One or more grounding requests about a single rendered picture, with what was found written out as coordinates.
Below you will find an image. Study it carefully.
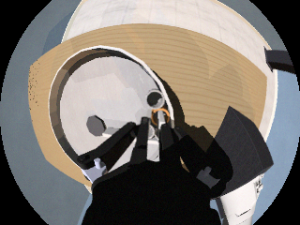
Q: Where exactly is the bronze bushing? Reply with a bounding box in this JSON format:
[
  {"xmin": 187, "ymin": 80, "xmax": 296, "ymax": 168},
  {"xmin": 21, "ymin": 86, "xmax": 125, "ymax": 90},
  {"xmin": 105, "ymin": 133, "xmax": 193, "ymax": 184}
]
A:
[{"xmin": 151, "ymin": 105, "xmax": 170, "ymax": 126}]

